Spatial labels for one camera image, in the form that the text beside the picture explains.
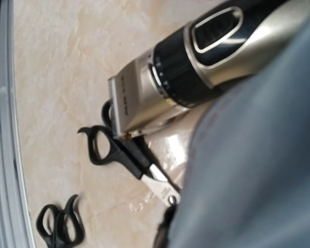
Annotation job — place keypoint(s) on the gold black hair clipper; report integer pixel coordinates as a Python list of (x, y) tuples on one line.
[(200, 61)]

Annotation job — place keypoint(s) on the aluminium front rail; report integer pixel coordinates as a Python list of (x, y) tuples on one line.
[(15, 224)]

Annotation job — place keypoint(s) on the black handled scissors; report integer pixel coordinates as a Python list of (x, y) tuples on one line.
[(59, 236), (134, 155)]

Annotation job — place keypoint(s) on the grey zipper pouch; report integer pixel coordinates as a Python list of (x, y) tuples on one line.
[(247, 180)]

